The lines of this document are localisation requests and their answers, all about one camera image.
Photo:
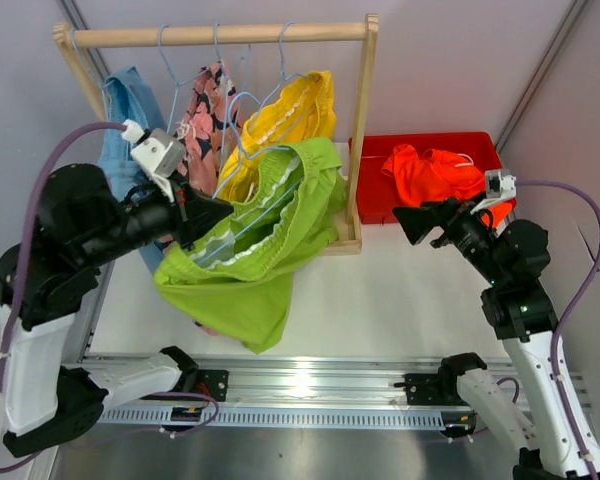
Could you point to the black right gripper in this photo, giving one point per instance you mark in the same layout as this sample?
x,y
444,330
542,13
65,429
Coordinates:
x,y
417,221

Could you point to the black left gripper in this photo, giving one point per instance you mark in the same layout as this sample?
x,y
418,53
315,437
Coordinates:
x,y
201,213

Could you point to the orange shorts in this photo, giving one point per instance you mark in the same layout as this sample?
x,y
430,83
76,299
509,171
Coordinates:
x,y
432,176

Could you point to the green shorts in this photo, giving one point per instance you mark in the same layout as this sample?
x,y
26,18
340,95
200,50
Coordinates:
x,y
249,299

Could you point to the blue hanger of green shorts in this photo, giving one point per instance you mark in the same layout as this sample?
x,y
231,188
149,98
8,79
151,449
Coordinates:
x,y
239,186

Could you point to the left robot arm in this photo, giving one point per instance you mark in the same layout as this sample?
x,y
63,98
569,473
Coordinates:
x,y
78,227

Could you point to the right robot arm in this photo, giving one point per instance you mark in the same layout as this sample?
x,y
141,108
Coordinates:
x,y
554,440

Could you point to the pink patterned shorts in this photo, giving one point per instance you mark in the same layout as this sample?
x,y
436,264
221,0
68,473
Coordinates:
x,y
200,130

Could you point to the blue hanger of pink shorts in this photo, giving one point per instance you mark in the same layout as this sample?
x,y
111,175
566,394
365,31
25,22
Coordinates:
x,y
178,83

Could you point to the yellow shorts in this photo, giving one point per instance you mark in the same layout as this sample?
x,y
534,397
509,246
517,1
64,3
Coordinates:
x,y
306,111

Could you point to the blue hanger of yellow shorts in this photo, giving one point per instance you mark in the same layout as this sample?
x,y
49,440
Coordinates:
x,y
285,79

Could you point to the red plastic tray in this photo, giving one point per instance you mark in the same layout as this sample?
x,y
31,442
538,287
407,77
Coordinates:
x,y
373,188

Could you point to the wooden clothes rack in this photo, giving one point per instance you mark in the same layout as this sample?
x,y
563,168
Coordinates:
x,y
348,223

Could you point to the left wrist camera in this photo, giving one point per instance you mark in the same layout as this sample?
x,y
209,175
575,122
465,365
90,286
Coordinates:
x,y
157,153

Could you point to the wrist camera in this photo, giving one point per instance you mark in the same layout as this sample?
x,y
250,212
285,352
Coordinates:
x,y
157,153
500,187

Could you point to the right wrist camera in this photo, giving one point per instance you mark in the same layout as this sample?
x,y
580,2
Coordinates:
x,y
500,187

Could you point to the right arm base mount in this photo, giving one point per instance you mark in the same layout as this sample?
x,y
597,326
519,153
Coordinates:
x,y
424,389

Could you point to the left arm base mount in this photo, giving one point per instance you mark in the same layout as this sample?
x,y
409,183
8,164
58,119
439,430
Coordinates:
x,y
213,383

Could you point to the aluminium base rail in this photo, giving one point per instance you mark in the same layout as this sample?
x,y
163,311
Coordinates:
x,y
315,382

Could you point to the slotted cable duct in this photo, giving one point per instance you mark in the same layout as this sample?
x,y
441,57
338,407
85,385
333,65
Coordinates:
x,y
392,419

